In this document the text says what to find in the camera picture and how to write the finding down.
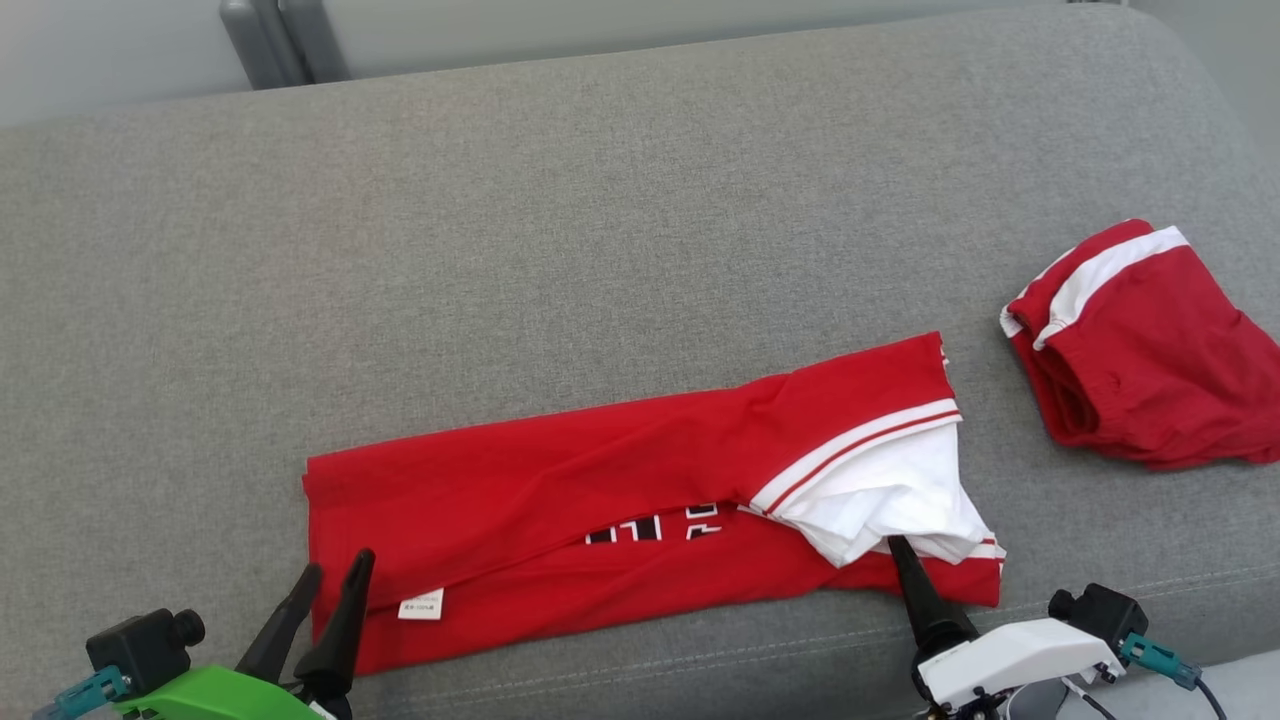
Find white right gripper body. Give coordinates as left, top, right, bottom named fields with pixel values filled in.
left=914, top=617, right=1127, bottom=712

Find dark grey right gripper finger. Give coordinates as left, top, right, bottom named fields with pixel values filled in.
left=886, top=535, right=980, bottom=662

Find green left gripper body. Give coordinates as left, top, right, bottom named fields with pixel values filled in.
left=111, top=665, right=353, bottom=720

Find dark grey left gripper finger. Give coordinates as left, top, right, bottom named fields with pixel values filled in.
left=292, top=547, right=377, bottom=717
left=234, top=562, right=324, bottom=687

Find red jersey with white sleeves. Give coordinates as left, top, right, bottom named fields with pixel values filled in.
left=301, top=331, right=1007, bottom=677

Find red shorts with white stripe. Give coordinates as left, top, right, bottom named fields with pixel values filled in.
left=999, top=218, right=1280, bottom=472

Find grey fabric sofa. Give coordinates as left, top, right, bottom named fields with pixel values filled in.
left=0, top=3, right=1280, bottom=720

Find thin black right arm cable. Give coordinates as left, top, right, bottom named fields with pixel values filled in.
left=1060, top=677, right=1123, bottom=720

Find left cable with teal plug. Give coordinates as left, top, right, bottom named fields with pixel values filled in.
left=32, top=664, right=133, bottom=720

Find cable with teal plug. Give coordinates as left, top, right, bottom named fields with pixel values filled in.
left=1119, top=634, right=1231, bottom=720
left=32, top=664, right=133, bottom=720

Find right cable with teal plug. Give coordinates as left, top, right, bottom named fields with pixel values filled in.
left=1119, top=634, right=1231, bottom=720

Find grey partition post with feet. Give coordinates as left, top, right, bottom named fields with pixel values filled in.
left=219, top=0, right=352, bottom=92

